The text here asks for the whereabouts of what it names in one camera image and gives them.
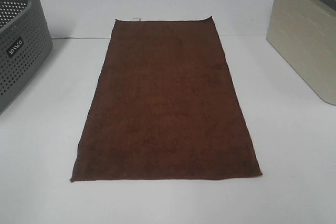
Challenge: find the brown towel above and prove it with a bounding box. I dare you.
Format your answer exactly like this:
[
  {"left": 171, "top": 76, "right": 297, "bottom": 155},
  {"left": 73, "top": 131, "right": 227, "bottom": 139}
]
[{"left": 71, "top": 17, "right": 262, "bottom": 182}]

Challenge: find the beige plastic bin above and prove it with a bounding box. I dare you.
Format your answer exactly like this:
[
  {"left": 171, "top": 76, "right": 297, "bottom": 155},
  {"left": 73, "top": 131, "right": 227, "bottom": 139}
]
[{"left": 266, "top": 0, "right": 335, "bottom": 104}]

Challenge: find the grey perforated plastic basket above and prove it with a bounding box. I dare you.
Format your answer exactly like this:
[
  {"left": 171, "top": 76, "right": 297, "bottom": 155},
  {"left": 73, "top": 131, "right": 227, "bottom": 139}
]
[{"left": 1, "top": 0, "right": 52, "bottom": 111}]

